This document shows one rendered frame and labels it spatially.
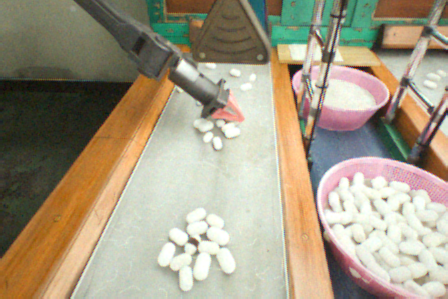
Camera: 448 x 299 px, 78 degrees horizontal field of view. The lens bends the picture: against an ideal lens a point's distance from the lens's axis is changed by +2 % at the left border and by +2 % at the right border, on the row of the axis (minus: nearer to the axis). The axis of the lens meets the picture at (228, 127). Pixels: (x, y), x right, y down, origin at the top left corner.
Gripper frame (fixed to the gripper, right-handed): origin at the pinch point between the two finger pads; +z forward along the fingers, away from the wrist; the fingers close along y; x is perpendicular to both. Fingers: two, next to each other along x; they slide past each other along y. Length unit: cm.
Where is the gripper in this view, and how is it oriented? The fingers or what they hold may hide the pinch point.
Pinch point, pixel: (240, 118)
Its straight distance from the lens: 67.5
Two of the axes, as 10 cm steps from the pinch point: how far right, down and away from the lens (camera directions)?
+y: 0.8, -6.0, 8.0
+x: -6.4, 5.8, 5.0
